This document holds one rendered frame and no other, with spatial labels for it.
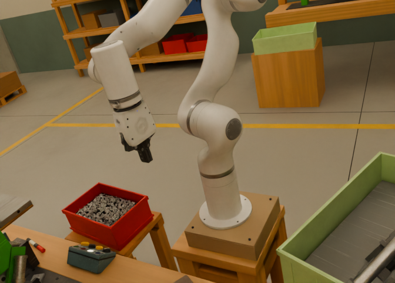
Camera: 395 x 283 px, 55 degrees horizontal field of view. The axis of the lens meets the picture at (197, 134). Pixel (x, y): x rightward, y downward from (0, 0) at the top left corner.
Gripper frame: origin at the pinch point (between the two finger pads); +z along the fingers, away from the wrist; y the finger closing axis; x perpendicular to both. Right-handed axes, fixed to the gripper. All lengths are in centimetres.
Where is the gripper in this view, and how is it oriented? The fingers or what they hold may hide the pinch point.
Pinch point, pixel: (145, 155)
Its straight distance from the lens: 107.3
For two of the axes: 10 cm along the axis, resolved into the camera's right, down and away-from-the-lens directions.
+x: -7.7, -0.8, 6.3
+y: 5.9, -4.7, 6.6
